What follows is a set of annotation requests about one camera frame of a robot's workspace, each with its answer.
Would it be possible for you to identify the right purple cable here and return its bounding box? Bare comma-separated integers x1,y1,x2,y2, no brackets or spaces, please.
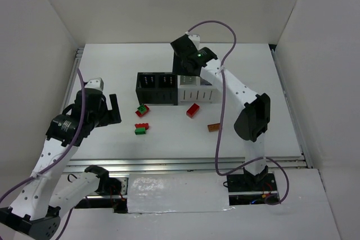
187,20,290,206

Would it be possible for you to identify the red curved lego brick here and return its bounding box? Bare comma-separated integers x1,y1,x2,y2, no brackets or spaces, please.
134,123,150,130

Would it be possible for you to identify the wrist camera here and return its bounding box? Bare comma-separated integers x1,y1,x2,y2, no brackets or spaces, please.
188,34,200,48
84,78,104,91

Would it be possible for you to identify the red lego under green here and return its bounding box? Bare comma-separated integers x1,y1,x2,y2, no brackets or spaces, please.
135,104,150,117

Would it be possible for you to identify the green square lego brick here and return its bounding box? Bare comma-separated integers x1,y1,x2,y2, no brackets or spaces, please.
137,104,149,115

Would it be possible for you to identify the black double container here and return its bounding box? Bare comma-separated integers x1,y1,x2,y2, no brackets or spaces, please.
136,73,178,106

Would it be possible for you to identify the red rectangular lego brick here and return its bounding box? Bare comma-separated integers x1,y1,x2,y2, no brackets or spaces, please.
186,103,200,119

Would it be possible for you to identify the aluminium rail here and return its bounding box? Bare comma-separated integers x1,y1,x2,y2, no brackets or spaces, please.
64,157,307,174

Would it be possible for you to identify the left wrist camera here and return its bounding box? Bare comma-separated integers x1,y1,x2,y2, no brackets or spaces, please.
84,78,104,91

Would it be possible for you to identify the white double container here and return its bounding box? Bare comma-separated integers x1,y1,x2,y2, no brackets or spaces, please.
177,75,221,104

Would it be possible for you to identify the white foil covered plate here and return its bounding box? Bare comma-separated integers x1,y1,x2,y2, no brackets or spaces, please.
127,173,231,214

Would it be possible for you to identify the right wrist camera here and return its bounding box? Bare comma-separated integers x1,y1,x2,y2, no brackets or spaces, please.
188,34,200,48

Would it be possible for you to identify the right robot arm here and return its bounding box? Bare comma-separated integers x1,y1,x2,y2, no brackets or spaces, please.
170,34,271,187

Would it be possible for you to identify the green curved lego brick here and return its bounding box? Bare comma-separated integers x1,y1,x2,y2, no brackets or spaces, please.
134,127,146,135

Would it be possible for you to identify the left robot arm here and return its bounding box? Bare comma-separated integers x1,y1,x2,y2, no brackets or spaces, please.
1,88,122,239

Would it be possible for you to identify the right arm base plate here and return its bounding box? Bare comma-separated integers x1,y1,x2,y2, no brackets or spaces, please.
223,173,277,195

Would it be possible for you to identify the orange flat lego brick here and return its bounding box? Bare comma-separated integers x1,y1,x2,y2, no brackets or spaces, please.
208,123,221,132

